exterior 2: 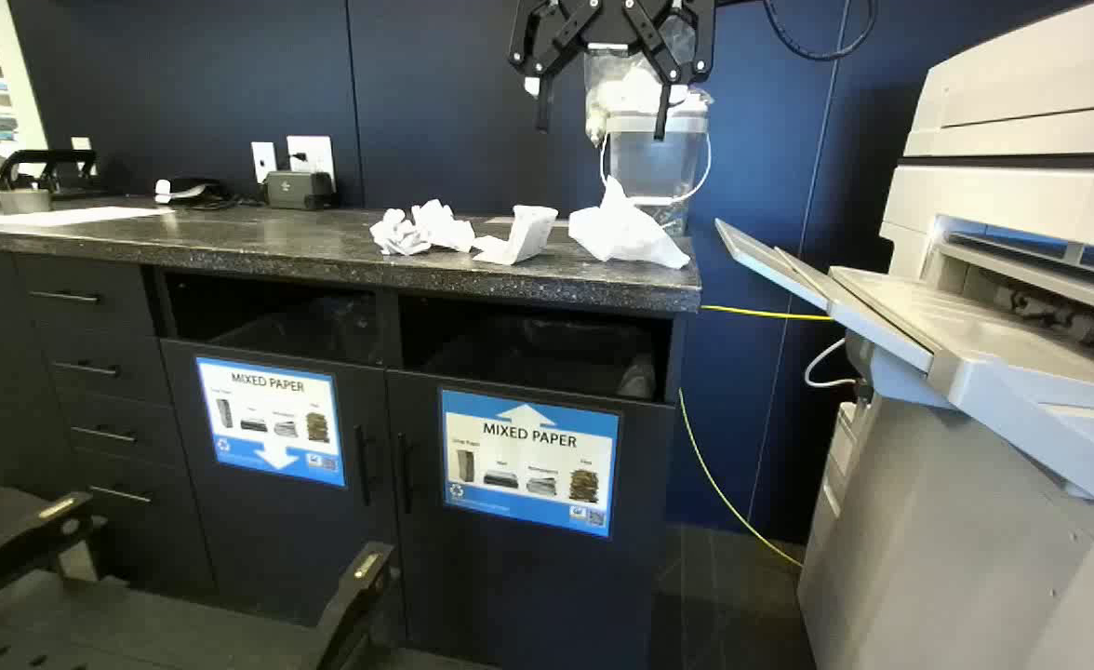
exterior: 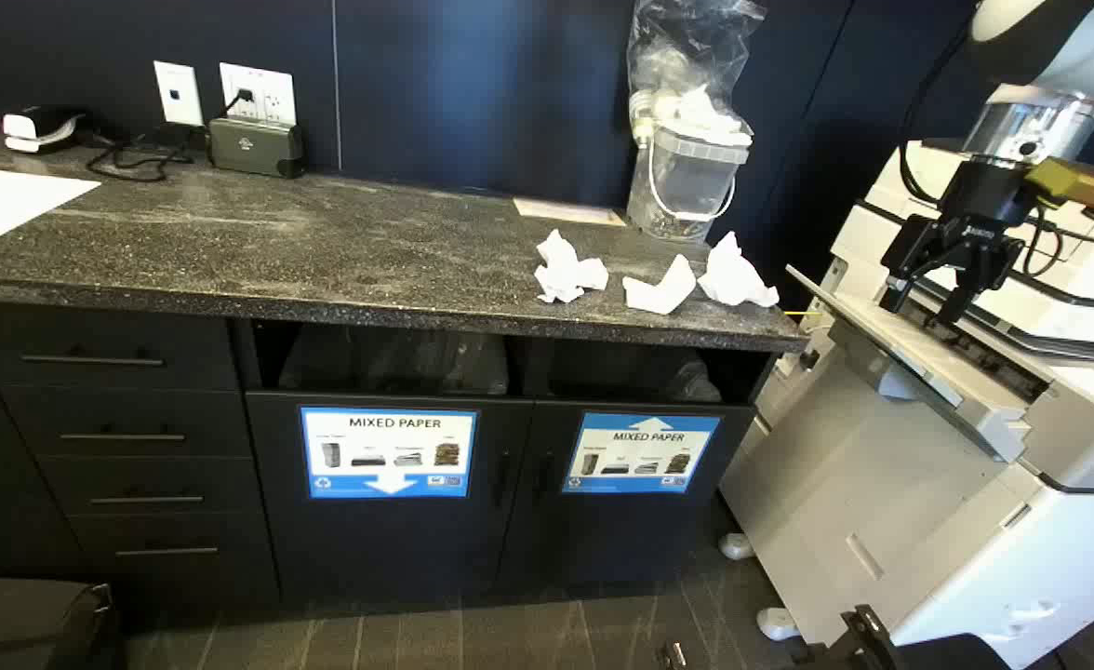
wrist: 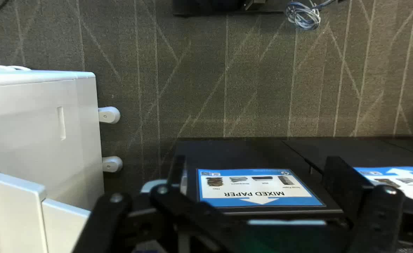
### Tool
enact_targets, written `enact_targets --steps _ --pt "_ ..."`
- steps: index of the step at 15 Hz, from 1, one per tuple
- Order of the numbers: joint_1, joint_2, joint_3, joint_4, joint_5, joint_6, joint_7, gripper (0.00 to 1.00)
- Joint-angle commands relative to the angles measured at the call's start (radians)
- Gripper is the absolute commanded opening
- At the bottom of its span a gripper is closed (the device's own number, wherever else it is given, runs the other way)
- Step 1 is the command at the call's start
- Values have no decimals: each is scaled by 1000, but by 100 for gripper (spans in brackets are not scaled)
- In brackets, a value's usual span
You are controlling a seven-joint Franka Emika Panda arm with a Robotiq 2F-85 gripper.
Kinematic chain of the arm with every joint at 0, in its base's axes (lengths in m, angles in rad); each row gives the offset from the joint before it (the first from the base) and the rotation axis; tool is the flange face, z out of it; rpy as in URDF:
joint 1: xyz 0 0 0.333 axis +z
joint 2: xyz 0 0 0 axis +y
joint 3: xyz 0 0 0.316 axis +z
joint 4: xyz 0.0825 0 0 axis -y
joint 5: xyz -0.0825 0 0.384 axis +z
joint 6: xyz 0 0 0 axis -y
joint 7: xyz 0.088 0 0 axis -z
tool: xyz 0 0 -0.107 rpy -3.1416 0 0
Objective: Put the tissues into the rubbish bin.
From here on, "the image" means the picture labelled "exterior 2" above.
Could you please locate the black desk hole punch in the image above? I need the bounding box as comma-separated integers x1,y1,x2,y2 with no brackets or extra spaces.
0,145,105,199

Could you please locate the large white tissue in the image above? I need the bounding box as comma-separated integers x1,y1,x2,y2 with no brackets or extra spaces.
567,174,698,276

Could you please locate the white paper sheet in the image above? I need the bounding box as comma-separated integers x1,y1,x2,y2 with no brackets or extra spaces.
0,199,180,233

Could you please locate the mixed paper label up arrow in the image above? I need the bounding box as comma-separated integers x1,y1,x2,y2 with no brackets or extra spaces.
436,388,622,540

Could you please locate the yellow cable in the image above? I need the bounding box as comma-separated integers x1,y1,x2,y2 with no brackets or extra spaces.
673,297,841,573

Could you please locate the black metal platform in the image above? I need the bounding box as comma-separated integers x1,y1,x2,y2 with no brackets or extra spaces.
0,563,503,670

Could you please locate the white wide wall outlet plate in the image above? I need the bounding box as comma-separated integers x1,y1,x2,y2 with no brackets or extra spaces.
283,130,338,177

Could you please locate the folded white tissue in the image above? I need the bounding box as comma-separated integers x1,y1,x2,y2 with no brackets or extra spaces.
469,199,562,267

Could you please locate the crumpled white tissue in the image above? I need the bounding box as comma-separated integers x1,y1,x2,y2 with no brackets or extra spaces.
370,204,436,261
411,195,483,257

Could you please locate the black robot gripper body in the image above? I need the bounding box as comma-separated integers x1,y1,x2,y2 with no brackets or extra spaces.
583,0,659,47

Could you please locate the dark cabinet with granite counter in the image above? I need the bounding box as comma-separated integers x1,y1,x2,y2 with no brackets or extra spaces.
0,199,707,670

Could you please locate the white printer cable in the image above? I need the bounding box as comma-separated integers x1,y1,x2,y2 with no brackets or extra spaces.
800,332,855,394

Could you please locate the clear plastic bag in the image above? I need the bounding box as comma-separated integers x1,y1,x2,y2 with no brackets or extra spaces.
580,52,714,140

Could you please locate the black cabinet door handle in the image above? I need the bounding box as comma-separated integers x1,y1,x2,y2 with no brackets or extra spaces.
354,425,376,506
395,430,421,514

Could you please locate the white bookshelf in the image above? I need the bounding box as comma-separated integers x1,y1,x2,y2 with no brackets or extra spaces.
0,0,53,158

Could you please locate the black bin liner bag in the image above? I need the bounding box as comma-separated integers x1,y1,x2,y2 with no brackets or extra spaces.
204,290,384,369
421,311,664,400

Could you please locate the black box device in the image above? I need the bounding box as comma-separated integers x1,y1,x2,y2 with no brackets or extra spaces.
261,167,338,212

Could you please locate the large grey office printer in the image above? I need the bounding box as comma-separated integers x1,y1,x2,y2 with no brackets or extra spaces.
710,0,1094,670

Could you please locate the clear plastic bucket container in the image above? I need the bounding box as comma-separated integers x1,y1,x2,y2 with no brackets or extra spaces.
583,107,714,238

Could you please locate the mixed paper label down arrow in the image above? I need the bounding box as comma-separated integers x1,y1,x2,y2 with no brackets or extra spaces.
195,352,349,492

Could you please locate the metal drawer handle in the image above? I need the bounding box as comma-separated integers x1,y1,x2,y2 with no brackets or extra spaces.
48,357,123,379
88,480,155,509
71,425,143,446
25,285,105,307

